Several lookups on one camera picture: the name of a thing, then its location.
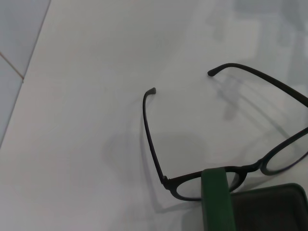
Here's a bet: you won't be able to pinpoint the black glasses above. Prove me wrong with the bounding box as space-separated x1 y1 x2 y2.
142 63 308 202

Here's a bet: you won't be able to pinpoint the green glasses case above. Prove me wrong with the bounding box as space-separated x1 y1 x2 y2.
200 168 308 231

